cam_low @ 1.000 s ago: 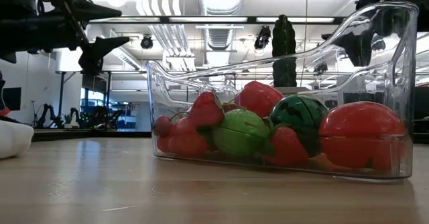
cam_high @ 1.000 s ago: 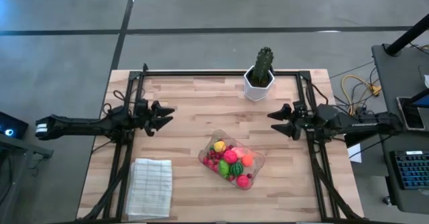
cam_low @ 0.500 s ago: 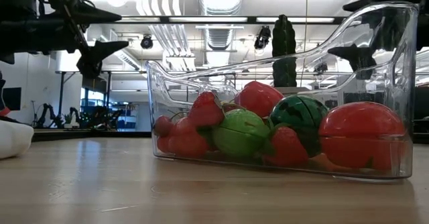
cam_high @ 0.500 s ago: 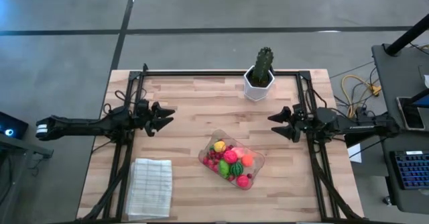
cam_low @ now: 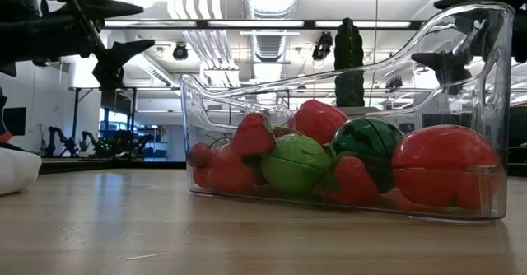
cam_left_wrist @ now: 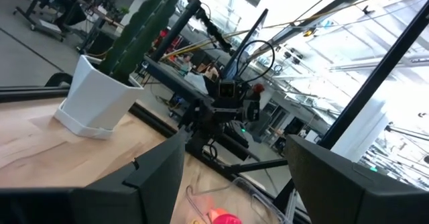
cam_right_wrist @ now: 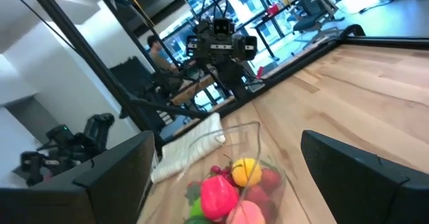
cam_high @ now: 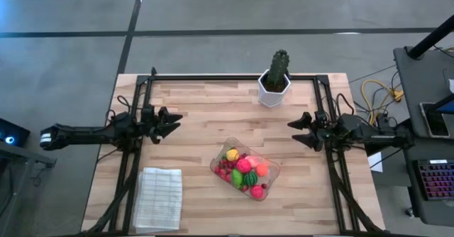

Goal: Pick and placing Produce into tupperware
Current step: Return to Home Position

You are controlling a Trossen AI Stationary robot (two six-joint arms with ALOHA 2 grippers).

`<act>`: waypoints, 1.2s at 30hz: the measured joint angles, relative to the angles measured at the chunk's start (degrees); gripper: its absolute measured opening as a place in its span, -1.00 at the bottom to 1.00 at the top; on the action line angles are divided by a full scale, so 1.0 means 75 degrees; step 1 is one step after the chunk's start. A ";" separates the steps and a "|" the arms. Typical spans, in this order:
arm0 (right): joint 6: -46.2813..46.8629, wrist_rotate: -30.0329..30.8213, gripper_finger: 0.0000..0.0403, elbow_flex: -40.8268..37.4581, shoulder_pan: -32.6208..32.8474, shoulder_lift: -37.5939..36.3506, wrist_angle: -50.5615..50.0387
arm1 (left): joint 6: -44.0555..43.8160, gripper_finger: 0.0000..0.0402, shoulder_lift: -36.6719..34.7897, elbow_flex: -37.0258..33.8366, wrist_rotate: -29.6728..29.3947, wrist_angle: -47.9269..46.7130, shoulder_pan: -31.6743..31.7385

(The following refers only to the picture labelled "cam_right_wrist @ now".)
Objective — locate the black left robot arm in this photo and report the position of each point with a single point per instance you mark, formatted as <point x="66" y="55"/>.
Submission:
<point x="231" y="80"/>

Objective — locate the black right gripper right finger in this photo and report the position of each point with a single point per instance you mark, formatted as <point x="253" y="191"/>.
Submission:
<point x="362" y="190"/>

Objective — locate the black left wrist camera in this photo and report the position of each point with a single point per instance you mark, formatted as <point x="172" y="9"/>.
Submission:
<point x="223" y="26"/>

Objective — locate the black framed side table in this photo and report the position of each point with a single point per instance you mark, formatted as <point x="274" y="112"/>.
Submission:
<point x="268" y="19"/>

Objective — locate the green toy lime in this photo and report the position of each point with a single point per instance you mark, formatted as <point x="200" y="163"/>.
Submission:
<point x="196" y="210"/>

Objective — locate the grey office chair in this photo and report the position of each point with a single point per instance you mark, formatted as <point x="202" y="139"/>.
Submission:
<point x="313" y="12"/>

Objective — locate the yellow toy fruit green top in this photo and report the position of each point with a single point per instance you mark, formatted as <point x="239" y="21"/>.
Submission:
<point x="246" y="172"/>

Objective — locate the clear plastic container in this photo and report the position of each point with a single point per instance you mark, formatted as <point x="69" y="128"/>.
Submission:
<point x="248" y="143"/>

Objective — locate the dark red toy cherry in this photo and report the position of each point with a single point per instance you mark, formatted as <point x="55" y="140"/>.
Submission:
<point x="216" y="169"/>

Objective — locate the person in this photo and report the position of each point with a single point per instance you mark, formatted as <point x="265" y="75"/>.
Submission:
<point x="159" y="58"/>

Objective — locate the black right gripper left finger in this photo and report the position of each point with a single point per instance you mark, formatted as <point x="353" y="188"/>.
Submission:
<point x="100" y="190"/>

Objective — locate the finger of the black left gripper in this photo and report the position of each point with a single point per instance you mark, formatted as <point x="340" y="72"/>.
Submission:
<point x="191" y="46"/>
<point x="250" y="48"/>

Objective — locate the white folded towel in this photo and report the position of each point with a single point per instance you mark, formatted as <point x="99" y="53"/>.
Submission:
<point x="187" y="147"/>

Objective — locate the small red toy strawberry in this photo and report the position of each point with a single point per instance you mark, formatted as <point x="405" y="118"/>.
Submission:
<point x="271" y="179"/>
<point x="257" y="195"/>

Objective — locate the wooden workbench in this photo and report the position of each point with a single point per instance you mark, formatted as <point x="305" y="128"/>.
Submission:
<point x="191" y="91"/>

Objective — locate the pink toy peach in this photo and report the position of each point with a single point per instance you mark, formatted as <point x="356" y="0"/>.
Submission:
<point x="246" y="214"/>

